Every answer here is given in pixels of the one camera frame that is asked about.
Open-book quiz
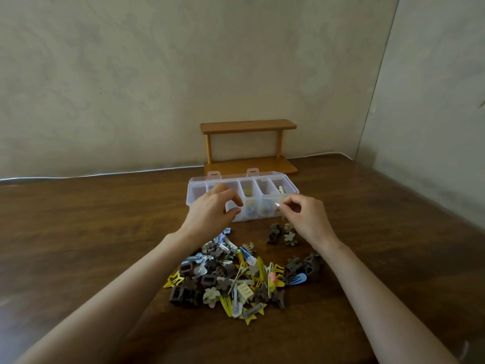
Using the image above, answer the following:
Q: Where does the person's right hand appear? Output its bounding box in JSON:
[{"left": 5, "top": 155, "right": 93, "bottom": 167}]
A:
[{"left": 278, "top": 194, "right": 346, "bottom": 255}]

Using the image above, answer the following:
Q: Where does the person's left hand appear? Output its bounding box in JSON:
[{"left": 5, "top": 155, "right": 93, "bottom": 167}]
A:
[{"left": 178, "top": 182, "right": 245, "bottom": 247}]

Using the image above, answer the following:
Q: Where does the clear plastic compartment box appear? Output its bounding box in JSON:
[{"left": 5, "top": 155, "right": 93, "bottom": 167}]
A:
[{"left": 185, "top": 167, "right": 300, "bottom": 223}]

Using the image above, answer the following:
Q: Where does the pile of mixed hair clips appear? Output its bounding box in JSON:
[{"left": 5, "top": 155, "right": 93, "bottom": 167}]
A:
[{"left": 163, "top": 227, "right": 323, "bottom": 326}]

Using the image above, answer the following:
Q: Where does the person's left forearm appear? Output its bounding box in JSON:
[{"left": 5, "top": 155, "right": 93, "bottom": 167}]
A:
[{"left": 15, "top": 232, "right": 198, "bottom": 364}]

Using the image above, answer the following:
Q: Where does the person's right forearm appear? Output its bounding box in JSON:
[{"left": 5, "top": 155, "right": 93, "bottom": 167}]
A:
[{"left": 320, "top": 242, "right": 461, "bottom": 364}]

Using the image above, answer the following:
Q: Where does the small wooden shelf rack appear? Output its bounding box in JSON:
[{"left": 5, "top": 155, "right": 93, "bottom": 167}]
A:
[{"left": 200, "top": 119, "right": 299, "bottom": 176}]

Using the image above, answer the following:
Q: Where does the white cable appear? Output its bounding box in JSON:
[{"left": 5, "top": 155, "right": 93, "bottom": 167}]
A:
[{"left": 0, "top": 152, "right": 353, "bottom": 183}]

